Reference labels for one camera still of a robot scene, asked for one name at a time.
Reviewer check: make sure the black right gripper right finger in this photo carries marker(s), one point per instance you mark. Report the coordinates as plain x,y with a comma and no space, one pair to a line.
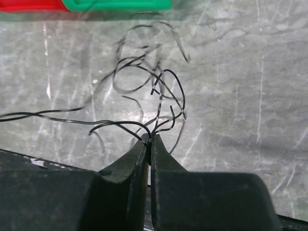
206,201

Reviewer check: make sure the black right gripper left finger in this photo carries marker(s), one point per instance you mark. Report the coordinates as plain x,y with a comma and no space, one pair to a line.
112,199

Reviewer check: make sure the right green plastic bin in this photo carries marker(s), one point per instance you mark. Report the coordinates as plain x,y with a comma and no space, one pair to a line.
101,5

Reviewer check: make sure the red plastic bin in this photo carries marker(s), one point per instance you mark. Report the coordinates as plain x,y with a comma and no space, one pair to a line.
17,6

